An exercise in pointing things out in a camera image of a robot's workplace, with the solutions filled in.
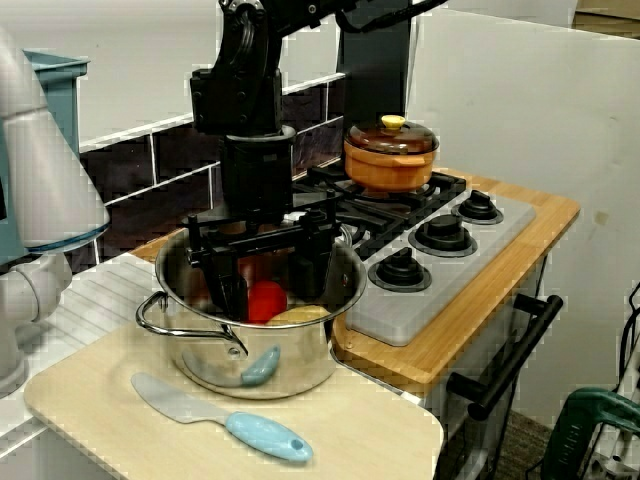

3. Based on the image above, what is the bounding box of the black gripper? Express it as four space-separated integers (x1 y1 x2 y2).
185 124 345 320

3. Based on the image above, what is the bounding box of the red toy chili pepper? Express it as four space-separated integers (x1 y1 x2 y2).
239 257 289 325

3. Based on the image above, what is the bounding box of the stainless steel pot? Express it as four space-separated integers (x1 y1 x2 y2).
135 219 369 401

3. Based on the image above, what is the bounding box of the yellow toy food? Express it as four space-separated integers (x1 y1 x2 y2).
267 303 334 327

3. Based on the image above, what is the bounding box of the black burner grate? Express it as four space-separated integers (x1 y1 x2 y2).
292 189 401 251
307 167 469 221

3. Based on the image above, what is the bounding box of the black stove knob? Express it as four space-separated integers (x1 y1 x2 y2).
408 214 478 259
368 247 433 292
451 189 504 225

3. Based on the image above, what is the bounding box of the dark tile backsplash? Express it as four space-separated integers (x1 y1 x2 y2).
79 72 346 266

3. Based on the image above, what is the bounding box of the orange toy pot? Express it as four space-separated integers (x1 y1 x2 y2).
343 137 437 194

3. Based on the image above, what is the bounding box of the white ribbed sink counter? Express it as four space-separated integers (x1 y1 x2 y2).
0 249 171 480

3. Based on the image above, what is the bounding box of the grey toy stove top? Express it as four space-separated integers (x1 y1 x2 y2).
292 172 537 347

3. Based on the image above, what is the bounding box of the light wooden cutting board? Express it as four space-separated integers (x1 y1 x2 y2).
23 319 446 480

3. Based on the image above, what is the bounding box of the white toy kitchen cabinet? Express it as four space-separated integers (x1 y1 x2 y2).
344 249 551 480

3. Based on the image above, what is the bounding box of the wooden countertop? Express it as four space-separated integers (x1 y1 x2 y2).
130 169 581 385

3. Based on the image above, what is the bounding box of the grey toy faucet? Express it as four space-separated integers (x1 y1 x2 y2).
0 24 112 399

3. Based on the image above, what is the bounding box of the white foam board panel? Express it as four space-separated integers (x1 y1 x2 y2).
407 7 640 426

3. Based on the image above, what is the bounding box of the green power tool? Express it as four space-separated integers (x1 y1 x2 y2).
542 388 640 480

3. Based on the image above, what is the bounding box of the brown cardboard box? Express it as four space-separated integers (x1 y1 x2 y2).
571 0 640 40

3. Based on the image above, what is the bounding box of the toy knife blue handle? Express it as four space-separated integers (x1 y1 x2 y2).
130 372 315 462

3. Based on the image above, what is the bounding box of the black oven door handle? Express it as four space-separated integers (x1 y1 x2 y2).
446 293 565 421

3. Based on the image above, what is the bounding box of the black cable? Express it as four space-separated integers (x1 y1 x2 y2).
618 282 640 382

